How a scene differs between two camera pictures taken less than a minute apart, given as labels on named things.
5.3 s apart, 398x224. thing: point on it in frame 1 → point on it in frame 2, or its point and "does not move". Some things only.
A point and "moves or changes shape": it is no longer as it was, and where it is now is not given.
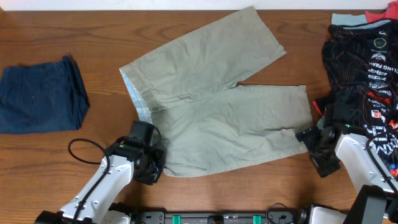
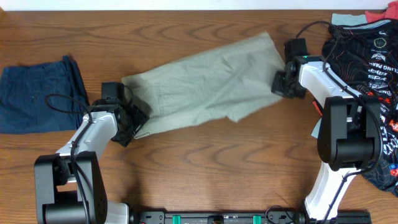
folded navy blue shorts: (49, 96) does not move
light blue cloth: (348, 20) does not move
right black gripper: (325, 167) → (278, 89)
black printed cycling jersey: (360, 67) does not move
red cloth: (391, 12) does not move
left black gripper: (153, 175) → (142, 117)
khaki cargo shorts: (189, 93) moves or changes shape
